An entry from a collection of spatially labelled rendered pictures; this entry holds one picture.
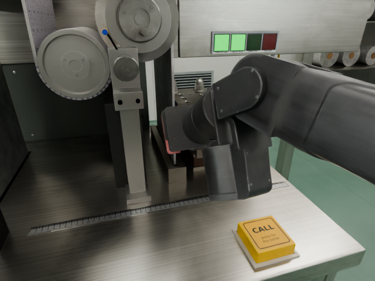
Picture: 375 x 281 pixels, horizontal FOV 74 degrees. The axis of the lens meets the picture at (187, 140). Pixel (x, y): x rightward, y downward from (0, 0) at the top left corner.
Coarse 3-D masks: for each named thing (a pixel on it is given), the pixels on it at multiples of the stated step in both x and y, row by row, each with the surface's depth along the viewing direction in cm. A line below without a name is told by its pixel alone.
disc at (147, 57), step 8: (104, 0) 42; (168, 0) 44; (96, 8) 42; (104, 8) 42; (176, 8) 45; (96, 16) 42; (104, 16) 43; (176, 16) 46; (104, 24) 43; (176, 24) 47; (176, 32) 47; (104, 40) 44; (168, 40) 47; (160, 48) 47; (168, 48) 48; (144, 56) 47; (152, 56) 48
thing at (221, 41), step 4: (216, 36) 81; (220, 36) 81; (224, 36) 82; (228, 36) 82; (216, 40) 82; (220, 40) 82; (224, 40) 82; (228, 40) 83; (216, 44) 82; (220, 44) 83; (224, 44) 83; (228, 44) 83; (216, 48) 83; (220, 48) 83; (224, 48) 83
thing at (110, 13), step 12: (108, 0) 41; (120, 0) 42; (156, 0) 43; (108, 12) 42; (168, 12) 44; (108, 24) 43; (168, 24) 45; (120, 36) 44; (156, 36) 46; (144, 48) 46; (156, 48) 46
